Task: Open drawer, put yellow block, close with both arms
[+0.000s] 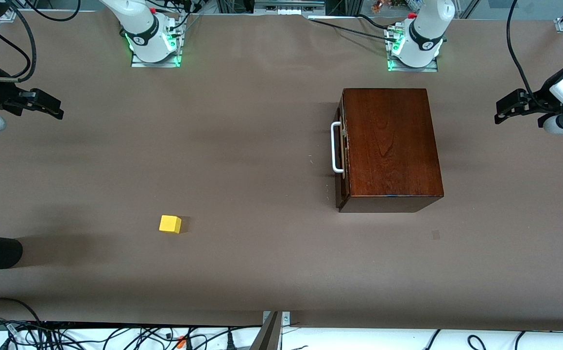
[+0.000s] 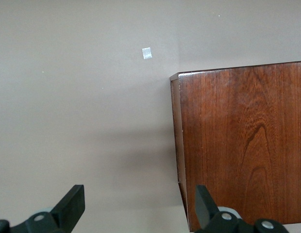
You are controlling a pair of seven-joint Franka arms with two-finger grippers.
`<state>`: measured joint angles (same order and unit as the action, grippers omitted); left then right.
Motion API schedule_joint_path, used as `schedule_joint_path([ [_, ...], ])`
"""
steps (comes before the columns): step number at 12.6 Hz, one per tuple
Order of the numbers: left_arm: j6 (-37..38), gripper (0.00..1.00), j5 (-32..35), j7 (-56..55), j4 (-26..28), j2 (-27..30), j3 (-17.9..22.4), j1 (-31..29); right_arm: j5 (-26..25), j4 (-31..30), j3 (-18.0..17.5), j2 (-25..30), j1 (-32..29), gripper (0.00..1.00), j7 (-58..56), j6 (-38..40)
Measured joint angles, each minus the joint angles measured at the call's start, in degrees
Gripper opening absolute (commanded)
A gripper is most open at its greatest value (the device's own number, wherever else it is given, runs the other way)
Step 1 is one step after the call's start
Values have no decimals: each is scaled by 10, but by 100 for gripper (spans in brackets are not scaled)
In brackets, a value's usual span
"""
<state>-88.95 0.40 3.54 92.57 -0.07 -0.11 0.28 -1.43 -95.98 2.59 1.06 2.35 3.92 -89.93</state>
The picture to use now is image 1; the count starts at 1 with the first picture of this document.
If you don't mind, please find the yellow block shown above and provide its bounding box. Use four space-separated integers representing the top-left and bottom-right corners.
159 215 182 234

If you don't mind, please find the wooden drawer with white handle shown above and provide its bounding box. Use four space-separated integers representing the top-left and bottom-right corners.
331 95 350 207

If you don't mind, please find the dark brown wooden cabinet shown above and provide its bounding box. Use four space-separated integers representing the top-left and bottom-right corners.
336 87 444 213

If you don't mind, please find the grey power strip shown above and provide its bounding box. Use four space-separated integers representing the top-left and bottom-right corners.
255 0 325 15

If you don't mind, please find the dark slanted pole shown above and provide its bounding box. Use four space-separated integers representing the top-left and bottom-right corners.
250 311 283 350

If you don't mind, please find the black looped cable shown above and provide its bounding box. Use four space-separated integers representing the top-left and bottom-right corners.
24 0 81 22

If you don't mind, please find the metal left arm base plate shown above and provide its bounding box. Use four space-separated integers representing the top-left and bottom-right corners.
386 24 439 72

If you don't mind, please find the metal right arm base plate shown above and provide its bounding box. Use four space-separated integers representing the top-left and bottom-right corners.
131 14 183 68

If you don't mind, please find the black table cable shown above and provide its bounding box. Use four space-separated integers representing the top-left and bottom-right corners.
310 17 393 40

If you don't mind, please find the black arched cable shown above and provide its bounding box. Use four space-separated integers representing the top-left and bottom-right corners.
0 297 44 324

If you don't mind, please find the small metal bracket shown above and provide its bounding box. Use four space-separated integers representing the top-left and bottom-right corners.
263 311 290 336

